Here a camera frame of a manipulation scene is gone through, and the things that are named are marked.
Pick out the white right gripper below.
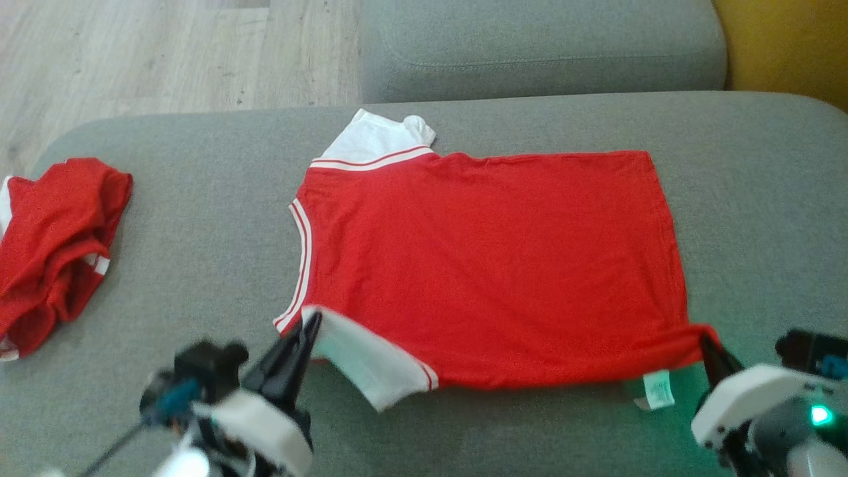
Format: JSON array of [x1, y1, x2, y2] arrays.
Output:
[[691, 331, 819, 451]]

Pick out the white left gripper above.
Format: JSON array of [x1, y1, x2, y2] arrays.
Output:
[[212, 310, 323, 477]]

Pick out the red shirt white sleeves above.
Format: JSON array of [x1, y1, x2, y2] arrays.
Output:
[[273, 108, 723, 413]]

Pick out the red shorts white stripe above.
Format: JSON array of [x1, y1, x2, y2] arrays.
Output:
[[0, 157, 133, 362]]

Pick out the large grey sofa seat cushion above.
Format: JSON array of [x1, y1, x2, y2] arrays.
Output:
[[0, 91, 848, 477]]

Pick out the large yellow sofa backrest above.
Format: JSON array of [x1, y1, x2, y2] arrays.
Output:
[[712, 0, 848, 113]]

